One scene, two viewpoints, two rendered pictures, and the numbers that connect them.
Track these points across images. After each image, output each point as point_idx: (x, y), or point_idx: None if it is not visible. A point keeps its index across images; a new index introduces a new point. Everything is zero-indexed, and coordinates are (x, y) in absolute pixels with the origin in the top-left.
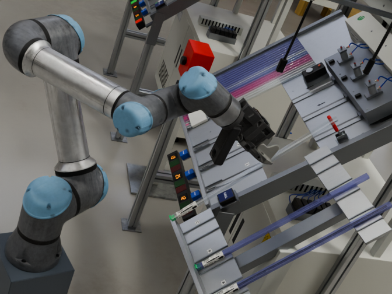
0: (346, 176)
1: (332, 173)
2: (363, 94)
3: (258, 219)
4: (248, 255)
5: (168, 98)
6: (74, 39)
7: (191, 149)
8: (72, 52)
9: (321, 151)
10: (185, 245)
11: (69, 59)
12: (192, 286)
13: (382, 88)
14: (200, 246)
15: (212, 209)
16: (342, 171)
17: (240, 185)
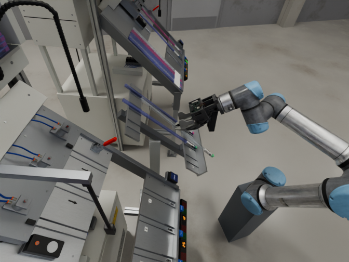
0: (130, 111)
1: (133, 119)
2: (64, 143)
3: (108, 243)
4: (172, 143)
5: (261, 103)
6: (343, 182)
7: (176, 255)
8: (334, 180)
9: (130, 133)
10: (201, 154)
11: (329, 134)
12: None
13: (48, 129)
14: (192, 155)
15: (176, 185)
16: (129, 114)
17: (159, 187)
